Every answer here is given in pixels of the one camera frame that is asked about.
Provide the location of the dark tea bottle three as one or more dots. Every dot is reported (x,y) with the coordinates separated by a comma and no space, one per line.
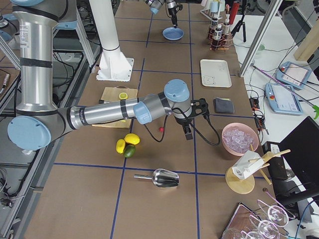
(226,25)

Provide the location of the dark tea bottle one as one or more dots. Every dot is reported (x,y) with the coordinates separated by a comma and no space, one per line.
(218,32)

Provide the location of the cream bear tray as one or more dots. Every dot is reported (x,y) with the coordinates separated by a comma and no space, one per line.
(215,73)

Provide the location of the pink bowl of ice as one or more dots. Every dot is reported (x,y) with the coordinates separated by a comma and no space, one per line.
(238,138)

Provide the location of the yellow lemon far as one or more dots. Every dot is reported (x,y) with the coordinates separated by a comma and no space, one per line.
(132,138)

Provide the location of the white paper carton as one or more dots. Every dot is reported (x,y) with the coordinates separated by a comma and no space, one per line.
(248,164)

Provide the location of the wine glass far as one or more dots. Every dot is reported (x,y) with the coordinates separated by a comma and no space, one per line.
(276,214)

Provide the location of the blue teach pendant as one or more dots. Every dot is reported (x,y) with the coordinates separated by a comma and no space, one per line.
(293,74)
(283,101)

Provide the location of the steel knife sharpener rod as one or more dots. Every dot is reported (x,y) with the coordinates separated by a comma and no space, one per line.
(103,102)

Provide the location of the aluminium frame post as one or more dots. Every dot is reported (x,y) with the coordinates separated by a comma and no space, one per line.
(270,13)

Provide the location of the wine glass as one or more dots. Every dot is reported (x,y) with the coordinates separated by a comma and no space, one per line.
(276,214)
(272,228)

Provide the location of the light blue plate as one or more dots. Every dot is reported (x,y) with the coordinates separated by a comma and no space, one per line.
(172,33)

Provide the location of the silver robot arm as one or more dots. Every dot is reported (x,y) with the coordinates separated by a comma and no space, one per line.
(155,6)
(40,116)

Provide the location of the black tripod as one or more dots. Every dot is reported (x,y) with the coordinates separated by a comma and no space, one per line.
(241,23)

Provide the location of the lemon half slice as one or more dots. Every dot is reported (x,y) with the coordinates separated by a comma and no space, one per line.
(123,96)

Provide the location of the yellow lemon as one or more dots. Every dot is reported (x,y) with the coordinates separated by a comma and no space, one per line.
(120,146)
(132,138)

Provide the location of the blue teach pendant near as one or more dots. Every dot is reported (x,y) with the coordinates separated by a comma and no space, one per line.
(283,101)

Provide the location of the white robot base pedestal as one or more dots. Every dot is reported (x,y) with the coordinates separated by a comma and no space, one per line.
(113,66)

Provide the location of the yellow lemon near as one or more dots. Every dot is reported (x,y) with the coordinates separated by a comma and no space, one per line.
(120,146)

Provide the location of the dark tea bottle two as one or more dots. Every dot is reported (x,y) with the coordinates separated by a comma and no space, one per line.
(214,22)

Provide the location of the copper wire bottle rack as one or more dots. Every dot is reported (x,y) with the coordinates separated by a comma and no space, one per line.
(223,44)

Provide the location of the wooden cup stand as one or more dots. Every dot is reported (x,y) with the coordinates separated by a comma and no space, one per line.
(247,185)

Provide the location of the black monitor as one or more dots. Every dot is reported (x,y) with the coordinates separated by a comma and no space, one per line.
(303,142)

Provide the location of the white wire cup rack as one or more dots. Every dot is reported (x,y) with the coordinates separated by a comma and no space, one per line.
(210,15)

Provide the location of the wooden cutting board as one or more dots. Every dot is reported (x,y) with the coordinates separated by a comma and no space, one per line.
(112,94)

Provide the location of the steel ice scoop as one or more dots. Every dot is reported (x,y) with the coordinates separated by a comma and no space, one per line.
(162,178)

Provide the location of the blue teach pendant far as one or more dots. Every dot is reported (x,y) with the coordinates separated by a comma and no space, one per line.
(293,74)

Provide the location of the grey folded cloth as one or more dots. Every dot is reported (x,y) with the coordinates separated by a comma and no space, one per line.
(223,106)

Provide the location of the green lime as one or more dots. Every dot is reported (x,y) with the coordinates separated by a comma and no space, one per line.
(129,151)

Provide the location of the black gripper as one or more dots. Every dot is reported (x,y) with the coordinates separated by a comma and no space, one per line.
(172,12)
(182,121)

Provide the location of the blue cup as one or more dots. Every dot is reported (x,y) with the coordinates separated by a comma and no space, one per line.
(214,6)

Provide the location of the wine glass near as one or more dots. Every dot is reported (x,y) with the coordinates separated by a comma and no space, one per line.
(272,228)

